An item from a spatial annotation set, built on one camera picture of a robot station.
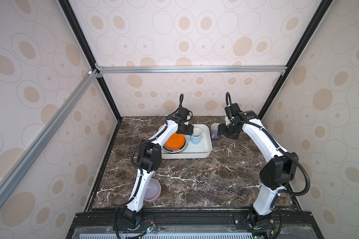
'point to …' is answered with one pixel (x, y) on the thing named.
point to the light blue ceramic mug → (196, 137)
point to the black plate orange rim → (175, 143)
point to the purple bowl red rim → (153, 191)
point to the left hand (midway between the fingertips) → (194, 128)
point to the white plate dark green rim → (185, 148)
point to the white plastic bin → (200, 151)
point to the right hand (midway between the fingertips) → (222, 134)
